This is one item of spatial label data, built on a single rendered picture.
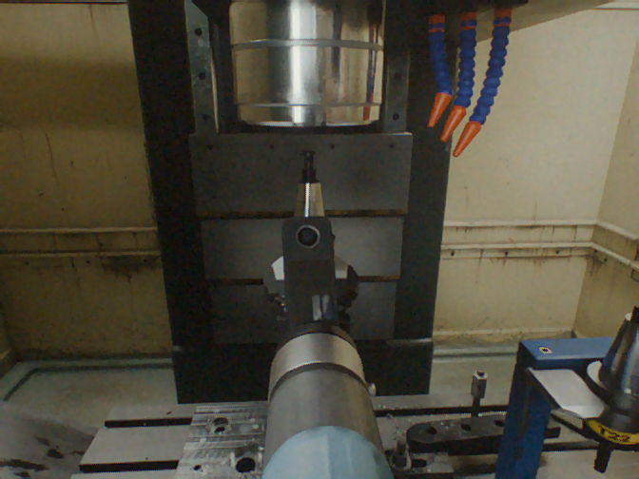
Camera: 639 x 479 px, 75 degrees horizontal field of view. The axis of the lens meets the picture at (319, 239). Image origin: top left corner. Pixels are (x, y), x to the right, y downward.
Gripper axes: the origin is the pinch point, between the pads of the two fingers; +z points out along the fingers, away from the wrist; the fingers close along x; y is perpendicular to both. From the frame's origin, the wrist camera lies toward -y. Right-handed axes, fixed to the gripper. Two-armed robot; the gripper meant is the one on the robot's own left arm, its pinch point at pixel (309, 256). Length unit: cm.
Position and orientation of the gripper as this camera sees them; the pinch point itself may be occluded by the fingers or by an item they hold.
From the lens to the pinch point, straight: 52.7
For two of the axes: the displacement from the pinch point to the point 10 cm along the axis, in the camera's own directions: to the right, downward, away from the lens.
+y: 0.0, 9.4, 3.3
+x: 10.0, -0.1, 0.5
